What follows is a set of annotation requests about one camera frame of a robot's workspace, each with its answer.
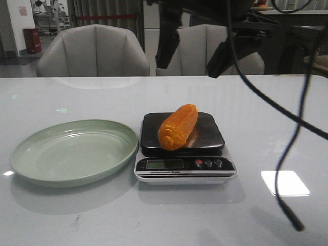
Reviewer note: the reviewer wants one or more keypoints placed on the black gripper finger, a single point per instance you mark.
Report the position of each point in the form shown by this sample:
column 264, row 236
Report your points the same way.
column 166, row 43
column 220, row 59

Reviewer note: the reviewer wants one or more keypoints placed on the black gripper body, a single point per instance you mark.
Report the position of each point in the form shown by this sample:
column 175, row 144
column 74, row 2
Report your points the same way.
column 238, row 13

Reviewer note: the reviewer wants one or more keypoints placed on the orange corn cob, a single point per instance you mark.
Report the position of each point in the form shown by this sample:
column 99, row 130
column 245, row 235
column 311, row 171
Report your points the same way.
column 175, row 130

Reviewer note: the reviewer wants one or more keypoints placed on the white drawer cabinet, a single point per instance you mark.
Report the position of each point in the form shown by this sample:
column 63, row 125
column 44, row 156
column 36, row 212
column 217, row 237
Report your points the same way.
column 151, row 29

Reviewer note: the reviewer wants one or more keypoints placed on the fruit bowl on counter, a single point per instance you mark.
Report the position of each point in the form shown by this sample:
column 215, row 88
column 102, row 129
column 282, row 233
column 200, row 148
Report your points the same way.
column 261, row 5

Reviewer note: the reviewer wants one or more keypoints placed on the right grey upholstered chair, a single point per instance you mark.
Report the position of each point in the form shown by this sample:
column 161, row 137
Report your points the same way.
column 196, row 47

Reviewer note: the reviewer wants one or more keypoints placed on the grey upholstered chair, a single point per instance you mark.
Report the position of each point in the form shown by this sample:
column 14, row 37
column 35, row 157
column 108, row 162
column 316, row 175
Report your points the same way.
column 196, row 47
column 94, row 51

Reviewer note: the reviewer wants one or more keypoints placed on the dark side table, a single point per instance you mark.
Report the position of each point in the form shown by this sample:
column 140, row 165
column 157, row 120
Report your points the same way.
column 298, row 44

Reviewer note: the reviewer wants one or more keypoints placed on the red barrier belt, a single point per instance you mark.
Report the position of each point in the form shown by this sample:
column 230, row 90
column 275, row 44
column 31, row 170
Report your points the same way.
column 108, row 17

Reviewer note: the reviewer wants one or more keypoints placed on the beige cushion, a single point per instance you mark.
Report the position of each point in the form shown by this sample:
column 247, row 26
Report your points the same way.
column 319, row 66

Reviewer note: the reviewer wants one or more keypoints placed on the left grey upholstered chair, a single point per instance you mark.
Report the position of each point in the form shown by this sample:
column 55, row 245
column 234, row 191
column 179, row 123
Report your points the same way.
column 94, row 51

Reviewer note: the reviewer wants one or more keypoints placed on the grey pleated curtain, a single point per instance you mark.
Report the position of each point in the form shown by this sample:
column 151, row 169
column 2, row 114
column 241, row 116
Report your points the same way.
column 109, row 7

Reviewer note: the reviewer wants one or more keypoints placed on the digital kitchen scale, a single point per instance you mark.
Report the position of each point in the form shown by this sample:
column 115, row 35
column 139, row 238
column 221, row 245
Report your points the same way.
column 203, row 160

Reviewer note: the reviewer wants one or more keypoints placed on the red trash bin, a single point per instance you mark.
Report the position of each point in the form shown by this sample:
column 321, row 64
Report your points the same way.
column 32, row 40

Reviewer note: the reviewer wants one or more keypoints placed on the green round plate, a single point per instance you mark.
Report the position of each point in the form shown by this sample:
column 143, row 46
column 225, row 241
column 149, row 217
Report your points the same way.
column 74, row 153

